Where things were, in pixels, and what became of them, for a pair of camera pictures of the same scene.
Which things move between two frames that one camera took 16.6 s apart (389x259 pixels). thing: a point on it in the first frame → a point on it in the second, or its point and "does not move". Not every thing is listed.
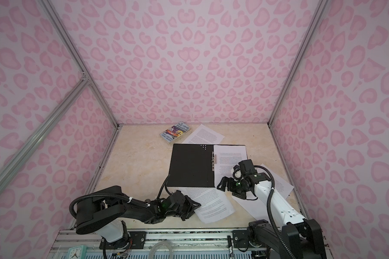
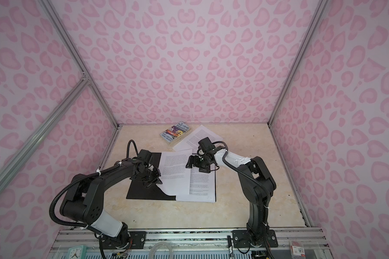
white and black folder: x=203 y=165 → x=138 y=191
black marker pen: x=229 y=246 does not move
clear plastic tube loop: x=151 y=254 does not move
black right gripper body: x=238 y=187 → x=203 y=163
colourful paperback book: x=175 y=132 does not move
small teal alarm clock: x=77 y=252 does not move
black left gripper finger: x=191 y=205 → x=156 y=174
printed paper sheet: x=203 y=135 does not move
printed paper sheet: x=214 y=203 → x=202 y=187
